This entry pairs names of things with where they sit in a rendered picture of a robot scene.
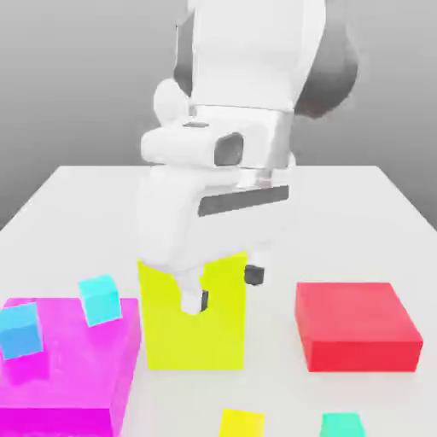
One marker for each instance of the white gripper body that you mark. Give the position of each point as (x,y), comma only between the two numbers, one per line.
(167,218)

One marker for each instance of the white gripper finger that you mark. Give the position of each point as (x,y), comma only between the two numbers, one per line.
(254,275)
(189,293)

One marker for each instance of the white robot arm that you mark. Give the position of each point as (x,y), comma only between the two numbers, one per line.
(252,61)

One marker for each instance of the small cyan cube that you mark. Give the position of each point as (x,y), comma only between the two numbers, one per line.
(100,300)

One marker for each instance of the small yellow cube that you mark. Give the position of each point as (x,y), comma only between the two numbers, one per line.
(241,424)

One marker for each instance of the small blue cube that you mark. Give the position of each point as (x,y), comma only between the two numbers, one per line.
(20,331)

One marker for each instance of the small mint green cube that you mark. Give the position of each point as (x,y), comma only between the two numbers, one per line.
(342,426)

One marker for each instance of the large yellow box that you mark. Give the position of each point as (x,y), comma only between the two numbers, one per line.
(194,341)

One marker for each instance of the large red box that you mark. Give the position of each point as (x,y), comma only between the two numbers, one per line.
(355,324)

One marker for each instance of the large magenta box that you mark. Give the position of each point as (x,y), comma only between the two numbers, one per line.
(78,368)

